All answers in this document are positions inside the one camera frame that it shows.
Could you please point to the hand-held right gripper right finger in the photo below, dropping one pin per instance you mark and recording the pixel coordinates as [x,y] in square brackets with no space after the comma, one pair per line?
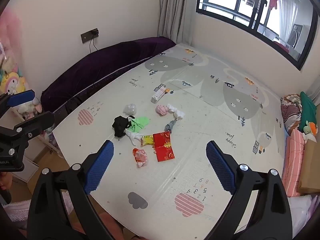
[220,166]

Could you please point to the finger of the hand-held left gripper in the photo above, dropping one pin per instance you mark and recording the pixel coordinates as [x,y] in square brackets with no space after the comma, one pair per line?
[32,125]
[21,98]

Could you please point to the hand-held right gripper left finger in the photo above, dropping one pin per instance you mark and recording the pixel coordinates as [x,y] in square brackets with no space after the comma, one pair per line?
[100,166]

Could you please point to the green cloth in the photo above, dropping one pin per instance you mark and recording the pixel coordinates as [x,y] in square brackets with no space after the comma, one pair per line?
[139,123]

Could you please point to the person's left hand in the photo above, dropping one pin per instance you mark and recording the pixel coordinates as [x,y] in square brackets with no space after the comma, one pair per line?
[3,181]

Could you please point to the white storage box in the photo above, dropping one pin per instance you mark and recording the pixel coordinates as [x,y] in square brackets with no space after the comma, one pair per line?
[27,167]

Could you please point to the pile of plush toys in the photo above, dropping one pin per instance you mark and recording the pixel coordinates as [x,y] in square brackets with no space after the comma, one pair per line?
[11,82]

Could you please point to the white toy shelf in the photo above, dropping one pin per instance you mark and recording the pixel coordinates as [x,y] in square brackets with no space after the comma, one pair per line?
[47,142]

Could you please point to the orange white wrapper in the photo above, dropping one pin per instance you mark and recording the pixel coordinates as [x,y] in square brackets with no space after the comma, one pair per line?
[140,157]

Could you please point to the white crumpled tissue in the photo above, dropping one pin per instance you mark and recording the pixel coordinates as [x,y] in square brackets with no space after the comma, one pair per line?
[132,136]

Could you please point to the black cloth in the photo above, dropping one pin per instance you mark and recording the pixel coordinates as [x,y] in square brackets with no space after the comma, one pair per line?
[120,126]

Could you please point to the lavender cloth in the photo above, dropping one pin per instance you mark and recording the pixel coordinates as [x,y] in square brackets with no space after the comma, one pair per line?
[15,211]

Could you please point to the yellow snack packet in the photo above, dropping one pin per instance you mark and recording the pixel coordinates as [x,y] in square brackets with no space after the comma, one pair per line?
[147,140]

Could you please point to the red envelope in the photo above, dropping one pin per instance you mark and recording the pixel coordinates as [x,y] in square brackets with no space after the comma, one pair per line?
[163,146]

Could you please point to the grey sock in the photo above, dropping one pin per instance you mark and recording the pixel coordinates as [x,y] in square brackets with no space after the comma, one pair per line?
[170,126]

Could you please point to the clear plastic bag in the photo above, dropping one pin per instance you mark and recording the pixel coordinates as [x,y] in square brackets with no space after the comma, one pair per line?
[130,108]

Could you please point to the white crumpled cloth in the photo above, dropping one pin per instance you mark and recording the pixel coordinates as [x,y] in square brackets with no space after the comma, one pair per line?
[177,112]

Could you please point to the pink striped pillow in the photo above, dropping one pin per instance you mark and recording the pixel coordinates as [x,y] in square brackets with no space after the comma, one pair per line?
[293,160]

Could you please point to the pink cloth ball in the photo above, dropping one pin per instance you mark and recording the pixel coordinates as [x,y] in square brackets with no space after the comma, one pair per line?
[162,110]

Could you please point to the striped blanket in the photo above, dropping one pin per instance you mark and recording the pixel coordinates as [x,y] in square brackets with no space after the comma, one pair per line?
[290,112]

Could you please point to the cardboard box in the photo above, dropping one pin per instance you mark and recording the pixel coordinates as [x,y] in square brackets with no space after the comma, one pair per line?
[310,170]

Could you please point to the white carton box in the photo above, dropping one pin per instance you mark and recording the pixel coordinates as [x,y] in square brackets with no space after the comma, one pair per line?
[158,95]

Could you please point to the white bedding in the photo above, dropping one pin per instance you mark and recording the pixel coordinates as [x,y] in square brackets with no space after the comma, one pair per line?
[300,212]

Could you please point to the black charger plug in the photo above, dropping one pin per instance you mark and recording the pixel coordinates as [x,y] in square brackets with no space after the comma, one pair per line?
[95,32]

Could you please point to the black framed window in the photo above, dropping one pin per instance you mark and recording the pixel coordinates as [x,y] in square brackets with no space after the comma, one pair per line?
[250,26]

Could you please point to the washing machine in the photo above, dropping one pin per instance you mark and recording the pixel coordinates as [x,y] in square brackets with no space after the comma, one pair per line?
[296,36]

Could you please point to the beige curtain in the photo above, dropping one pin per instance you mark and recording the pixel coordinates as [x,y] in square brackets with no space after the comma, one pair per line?
[175,10]

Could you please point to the grey wall socket plate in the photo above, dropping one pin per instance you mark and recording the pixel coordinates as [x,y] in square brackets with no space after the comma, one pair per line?
[85,37]

